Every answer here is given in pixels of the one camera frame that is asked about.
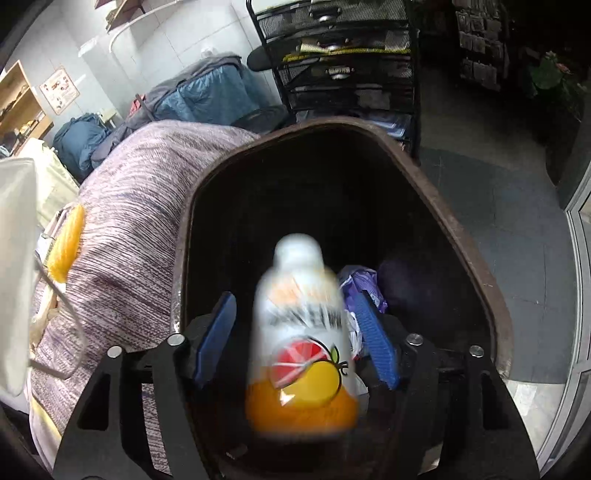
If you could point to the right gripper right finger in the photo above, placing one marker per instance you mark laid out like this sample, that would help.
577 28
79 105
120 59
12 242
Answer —
376 341

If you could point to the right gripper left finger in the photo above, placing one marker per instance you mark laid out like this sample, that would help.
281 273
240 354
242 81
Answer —
106 437

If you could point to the orange juice bottle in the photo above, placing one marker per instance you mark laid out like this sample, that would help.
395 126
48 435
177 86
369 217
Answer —
302 380

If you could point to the purple plastic bag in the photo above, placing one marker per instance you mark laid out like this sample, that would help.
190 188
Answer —
355 279

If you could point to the yellow sponge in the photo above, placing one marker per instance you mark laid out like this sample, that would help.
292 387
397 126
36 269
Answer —
66 245

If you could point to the dark brown trash bin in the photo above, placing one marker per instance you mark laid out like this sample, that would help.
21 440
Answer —
367 203

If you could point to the cream cloth on chair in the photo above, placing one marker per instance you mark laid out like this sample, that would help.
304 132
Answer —
54 184

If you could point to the purple striped bed cover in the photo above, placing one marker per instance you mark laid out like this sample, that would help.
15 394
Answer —
120 284

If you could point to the blue bundle of bedding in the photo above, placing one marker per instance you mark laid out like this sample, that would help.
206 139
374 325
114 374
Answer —
76 142

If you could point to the wooden cubby shelf unit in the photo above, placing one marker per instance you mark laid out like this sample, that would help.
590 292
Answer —
22 116

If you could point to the black round stool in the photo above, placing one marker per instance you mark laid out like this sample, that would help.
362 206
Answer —
268 113

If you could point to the potted green plant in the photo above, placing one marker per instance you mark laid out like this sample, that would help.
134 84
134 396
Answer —
551 74

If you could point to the blue covered massage bed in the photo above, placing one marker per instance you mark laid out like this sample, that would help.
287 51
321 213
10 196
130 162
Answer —
208 91

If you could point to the black mesh drawer cart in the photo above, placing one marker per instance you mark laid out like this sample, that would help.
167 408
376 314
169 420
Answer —
344 58

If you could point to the white floor lamp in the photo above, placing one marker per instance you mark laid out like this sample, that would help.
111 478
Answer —
140 53

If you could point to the wall poster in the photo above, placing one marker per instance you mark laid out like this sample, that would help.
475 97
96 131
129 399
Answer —
59 90

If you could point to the lower wooden wall shelf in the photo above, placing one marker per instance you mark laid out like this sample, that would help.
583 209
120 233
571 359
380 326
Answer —
122 12

